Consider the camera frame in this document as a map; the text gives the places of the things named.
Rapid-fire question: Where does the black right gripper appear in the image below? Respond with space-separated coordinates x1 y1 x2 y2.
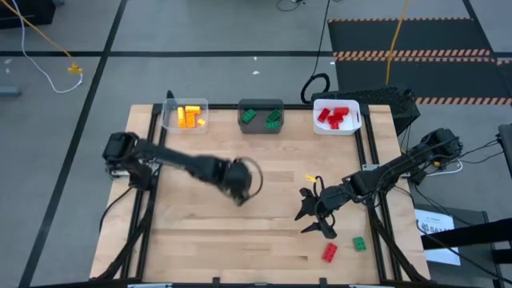
294 182 355 240

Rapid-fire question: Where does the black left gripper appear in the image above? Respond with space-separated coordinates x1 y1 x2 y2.
218 156 265 207

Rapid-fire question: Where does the grey translucent plastic bin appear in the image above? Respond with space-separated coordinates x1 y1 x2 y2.
237 98 286 135

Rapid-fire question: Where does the clear plastic bin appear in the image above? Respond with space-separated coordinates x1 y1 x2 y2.
161 98 210 135

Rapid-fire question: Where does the white plastic bin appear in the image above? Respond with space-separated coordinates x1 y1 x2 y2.
312 98 363 137

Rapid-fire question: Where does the white printed paper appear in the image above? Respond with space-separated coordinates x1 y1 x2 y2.
414 208 462 266

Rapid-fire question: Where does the black beam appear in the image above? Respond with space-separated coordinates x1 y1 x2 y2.
419 218 512 251

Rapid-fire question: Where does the dark grey cart top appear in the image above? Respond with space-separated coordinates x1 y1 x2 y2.
411 202 512 288

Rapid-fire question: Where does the black chair edge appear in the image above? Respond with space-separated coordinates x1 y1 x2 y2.
497 122 512 179

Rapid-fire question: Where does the black mat with orange stripes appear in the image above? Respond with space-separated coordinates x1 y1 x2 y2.
326 17 512 107

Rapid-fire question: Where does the black cabinet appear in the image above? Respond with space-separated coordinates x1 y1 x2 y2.
0 0 57 30

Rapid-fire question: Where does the black aluminium table frame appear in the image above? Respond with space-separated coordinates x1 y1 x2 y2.
90 102 431 288

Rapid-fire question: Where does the black cable with coil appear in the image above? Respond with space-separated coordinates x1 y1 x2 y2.
300 0 334 106

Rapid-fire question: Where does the white cable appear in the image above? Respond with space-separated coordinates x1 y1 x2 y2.
423 158 465 179
10 0 84 94

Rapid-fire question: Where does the yellow cable with connector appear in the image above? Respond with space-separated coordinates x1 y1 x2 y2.
0 0 84 76

